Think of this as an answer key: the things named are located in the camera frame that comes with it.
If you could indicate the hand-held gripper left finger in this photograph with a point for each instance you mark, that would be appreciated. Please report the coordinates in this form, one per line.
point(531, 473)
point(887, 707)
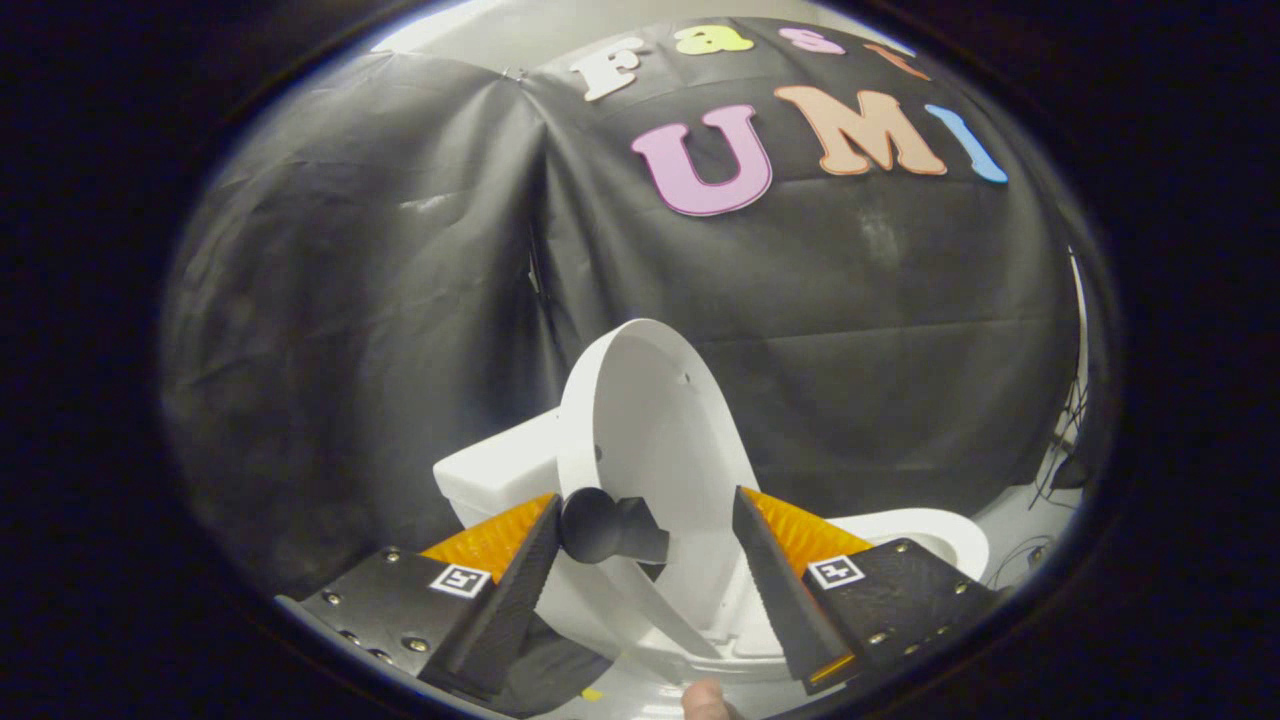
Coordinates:
point(515, 600)

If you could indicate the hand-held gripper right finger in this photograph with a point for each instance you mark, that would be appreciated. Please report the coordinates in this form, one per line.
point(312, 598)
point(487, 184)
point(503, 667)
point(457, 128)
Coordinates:
point(780, 600)

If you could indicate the black lid knob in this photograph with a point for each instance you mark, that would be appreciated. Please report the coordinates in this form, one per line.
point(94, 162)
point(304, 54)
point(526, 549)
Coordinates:
point(600, 525)

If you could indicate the white toilet lid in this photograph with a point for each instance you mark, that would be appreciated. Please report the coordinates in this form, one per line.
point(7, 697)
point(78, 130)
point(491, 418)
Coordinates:
point(660, 420)

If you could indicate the white toilet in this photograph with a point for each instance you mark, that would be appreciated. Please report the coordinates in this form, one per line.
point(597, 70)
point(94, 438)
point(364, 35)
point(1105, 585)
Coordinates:
point(500, 470)

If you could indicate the white toilet seat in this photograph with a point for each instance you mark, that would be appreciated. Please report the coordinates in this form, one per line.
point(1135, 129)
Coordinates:
point(930, 530)

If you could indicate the black backdrop cloth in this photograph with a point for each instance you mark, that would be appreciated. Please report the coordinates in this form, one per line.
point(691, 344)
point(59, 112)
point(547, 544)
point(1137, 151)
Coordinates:
point(350, 350)

